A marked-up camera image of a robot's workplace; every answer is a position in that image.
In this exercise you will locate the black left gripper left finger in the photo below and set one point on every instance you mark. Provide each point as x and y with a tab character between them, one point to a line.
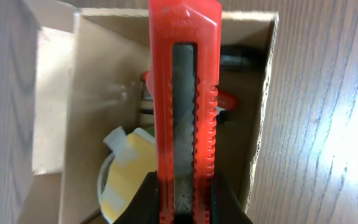
144	207

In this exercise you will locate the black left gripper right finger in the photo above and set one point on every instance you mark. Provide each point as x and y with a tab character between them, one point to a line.
225	208

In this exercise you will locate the yellow sticky note pad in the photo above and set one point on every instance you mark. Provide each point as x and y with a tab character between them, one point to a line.
134	157

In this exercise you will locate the white masking tape roll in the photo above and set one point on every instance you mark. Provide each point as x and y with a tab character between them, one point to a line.
103	176

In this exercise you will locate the red utility knife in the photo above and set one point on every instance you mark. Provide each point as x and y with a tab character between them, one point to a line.
185	40

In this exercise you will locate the green tape roll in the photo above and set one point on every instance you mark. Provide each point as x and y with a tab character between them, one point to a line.
151	131

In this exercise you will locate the open cardboard box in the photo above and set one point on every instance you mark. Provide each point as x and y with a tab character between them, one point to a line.
110	55

